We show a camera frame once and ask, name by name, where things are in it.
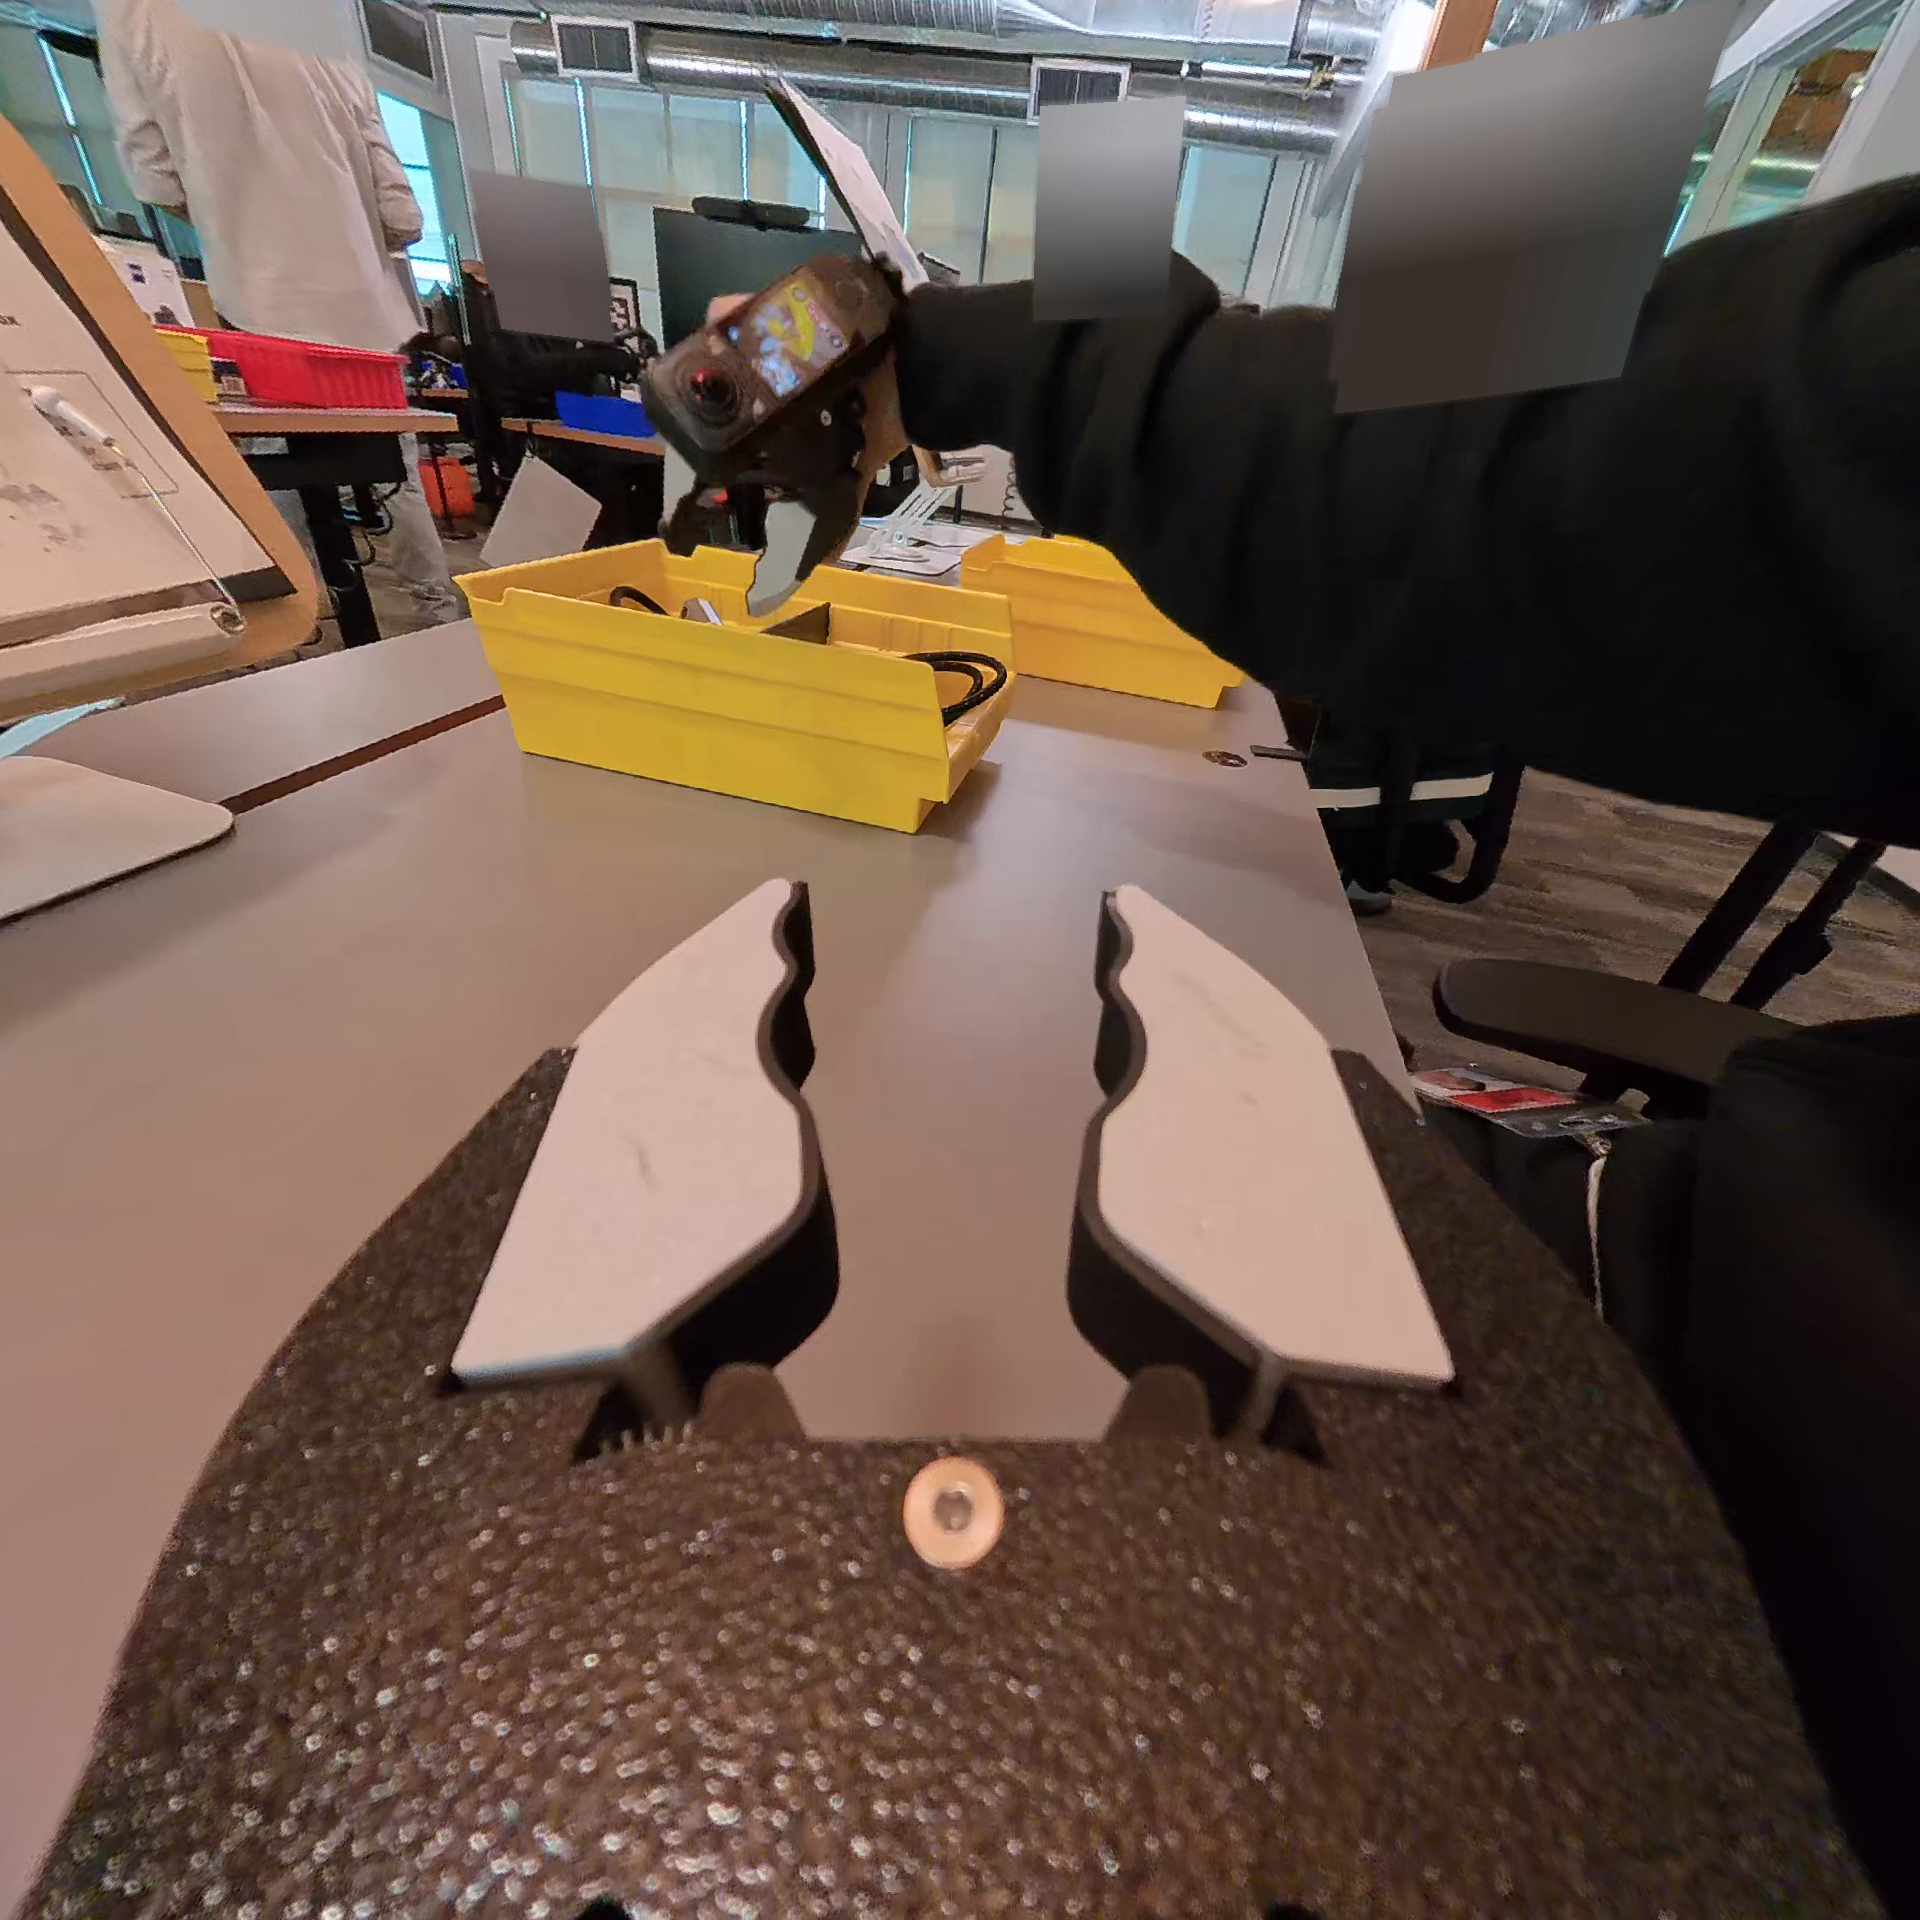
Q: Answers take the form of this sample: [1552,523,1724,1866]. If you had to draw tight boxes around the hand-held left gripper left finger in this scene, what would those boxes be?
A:
[447,878,840,1426]

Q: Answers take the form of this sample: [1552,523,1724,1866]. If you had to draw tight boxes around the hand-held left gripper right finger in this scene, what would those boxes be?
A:
[1068,883,1461,1432]

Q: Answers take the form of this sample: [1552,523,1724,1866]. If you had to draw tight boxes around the yellow bin with divider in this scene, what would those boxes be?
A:
[453,538,1022,838]

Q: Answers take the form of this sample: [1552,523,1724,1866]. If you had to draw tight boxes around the braided hdmi cable green plug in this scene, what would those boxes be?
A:
[895,648,1010,724]

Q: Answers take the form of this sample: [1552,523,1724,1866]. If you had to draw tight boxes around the person's right forearm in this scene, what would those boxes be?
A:
[892,247,1502,723]

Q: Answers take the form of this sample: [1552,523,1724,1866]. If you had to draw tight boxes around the grey desk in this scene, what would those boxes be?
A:
[0,618,1418,1894]

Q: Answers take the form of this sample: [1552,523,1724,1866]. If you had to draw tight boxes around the person's right hand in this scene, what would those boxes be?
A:
[856,350,922,474]

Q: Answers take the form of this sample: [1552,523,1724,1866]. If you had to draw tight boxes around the black monitor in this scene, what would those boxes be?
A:
[650,207,873,356]

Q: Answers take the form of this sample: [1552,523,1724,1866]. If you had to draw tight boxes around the long wooden table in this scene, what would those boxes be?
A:
[502,416,670,512]

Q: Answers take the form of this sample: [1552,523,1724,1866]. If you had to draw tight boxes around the grey board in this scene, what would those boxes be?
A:
[478,456,605,571]

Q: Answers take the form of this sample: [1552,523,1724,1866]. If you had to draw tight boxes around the red white badge card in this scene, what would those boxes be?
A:
[1410,1063,1653,1130]

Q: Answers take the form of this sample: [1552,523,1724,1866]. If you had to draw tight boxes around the yellow storage bin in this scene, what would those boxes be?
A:
[957,528,1250,711]

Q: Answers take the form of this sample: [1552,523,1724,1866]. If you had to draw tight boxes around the black chair armrest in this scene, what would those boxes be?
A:
[1436,816,1894,1115]

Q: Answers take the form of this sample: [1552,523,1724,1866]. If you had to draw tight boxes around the wooden table black legs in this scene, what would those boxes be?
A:
[216,402,460,648]

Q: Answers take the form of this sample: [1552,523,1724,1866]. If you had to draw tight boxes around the red storage bin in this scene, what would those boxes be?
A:
[200,323,410,411]

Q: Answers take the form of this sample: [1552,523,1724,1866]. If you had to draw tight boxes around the wooden document stand white base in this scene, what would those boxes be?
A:
[0,113,324,924]

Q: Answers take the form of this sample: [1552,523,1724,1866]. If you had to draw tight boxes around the person's torso black hoodie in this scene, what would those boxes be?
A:
[1274,176,1920,1920]

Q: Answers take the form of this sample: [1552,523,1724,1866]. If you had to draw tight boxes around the thin silver duct with grilles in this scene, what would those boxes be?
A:
[510,0,1397,119]

